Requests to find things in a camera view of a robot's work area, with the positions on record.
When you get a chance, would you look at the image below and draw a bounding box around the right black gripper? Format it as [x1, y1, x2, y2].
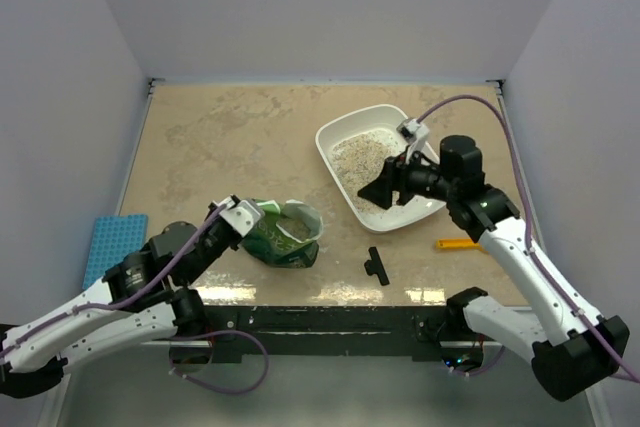
[360, 143, 459, 208]

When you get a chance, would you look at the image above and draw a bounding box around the green litter bag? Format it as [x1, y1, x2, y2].
[241, 199, 324, 269]

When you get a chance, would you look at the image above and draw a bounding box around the black bag clip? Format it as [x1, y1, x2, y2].
[364, 246, 390, 286]

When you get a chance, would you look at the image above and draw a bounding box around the yellow plastic scoop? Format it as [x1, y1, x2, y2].
[435, 238, 483, 251]

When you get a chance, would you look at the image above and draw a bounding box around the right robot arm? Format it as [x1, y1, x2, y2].
[358, 135, 630, 402]

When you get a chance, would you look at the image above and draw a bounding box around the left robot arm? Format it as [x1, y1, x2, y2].
[1, 212, 253, 399]

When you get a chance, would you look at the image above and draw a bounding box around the cat litter pile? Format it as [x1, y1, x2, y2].
[330, 129, 401, 214]

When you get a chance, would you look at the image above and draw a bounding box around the white litter box tray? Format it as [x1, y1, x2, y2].
[315, 104, 444, 234]

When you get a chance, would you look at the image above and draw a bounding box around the blue perforated block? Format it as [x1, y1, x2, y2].
[82, 214, 148, 290]

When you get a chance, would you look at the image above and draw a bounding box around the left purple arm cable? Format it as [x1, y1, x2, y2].
[0, 205, 226, 363]

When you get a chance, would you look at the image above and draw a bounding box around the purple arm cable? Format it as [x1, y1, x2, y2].
[417, 94, 640, 384]
[0, 205, 226, 363]

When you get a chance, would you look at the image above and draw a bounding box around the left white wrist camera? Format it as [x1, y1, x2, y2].
[206, 195, 265, 238]

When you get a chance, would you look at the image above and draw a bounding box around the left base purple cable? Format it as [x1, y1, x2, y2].
[168, 329, 271, 395]

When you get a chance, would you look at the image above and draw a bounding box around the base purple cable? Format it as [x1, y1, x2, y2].
[449, 341, 507, 378]
[168, 329, 271, 395]

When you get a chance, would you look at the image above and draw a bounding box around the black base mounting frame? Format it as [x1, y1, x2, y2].
[167, 303, 506, 366]

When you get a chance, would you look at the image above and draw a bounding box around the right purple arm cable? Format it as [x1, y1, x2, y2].
[417, 94, 640, 384]

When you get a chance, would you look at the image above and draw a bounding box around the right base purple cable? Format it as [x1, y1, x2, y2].
[449, 341, 507, 378]

